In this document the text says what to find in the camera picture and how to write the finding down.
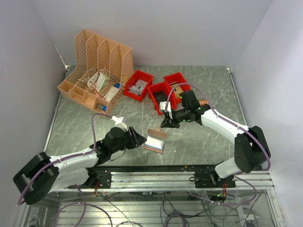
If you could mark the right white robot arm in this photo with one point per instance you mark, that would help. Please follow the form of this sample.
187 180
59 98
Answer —
250 146

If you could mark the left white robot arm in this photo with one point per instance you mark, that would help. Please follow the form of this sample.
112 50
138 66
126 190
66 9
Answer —
44 174

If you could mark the green white box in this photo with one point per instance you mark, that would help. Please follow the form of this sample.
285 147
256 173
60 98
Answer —
101 82

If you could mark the white labelled packet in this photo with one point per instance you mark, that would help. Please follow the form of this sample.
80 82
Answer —
92 80

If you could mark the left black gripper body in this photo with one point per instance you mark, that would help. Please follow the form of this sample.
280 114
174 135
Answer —
129 141

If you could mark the orange patterned card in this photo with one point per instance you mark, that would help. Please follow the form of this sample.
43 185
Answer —
203 102

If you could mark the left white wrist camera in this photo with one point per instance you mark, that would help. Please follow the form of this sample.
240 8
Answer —
119 122

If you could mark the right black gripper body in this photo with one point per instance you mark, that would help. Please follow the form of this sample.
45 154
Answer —
179 116

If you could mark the grey white boxes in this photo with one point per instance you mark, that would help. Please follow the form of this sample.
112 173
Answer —
138 87

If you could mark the tan leather card holder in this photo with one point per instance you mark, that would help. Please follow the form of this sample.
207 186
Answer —
155 140

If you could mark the gold striped card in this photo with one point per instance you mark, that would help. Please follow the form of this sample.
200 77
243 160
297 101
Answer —
178 90

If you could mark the blue capped bottle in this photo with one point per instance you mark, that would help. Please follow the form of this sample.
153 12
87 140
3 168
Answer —
101 107

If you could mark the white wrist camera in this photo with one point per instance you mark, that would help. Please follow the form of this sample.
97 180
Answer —
165 107
119 122

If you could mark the aluminium rail frame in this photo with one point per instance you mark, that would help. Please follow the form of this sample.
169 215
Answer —
161 200

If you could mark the black VIP card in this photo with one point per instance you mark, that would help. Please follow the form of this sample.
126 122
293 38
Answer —
159 97

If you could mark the red white box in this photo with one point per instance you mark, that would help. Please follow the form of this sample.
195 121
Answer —
110 93

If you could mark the peach mesh file organizer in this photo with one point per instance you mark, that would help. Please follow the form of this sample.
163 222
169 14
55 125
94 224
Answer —
103 68

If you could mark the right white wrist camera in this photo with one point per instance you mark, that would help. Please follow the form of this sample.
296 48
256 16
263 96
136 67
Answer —
165 107

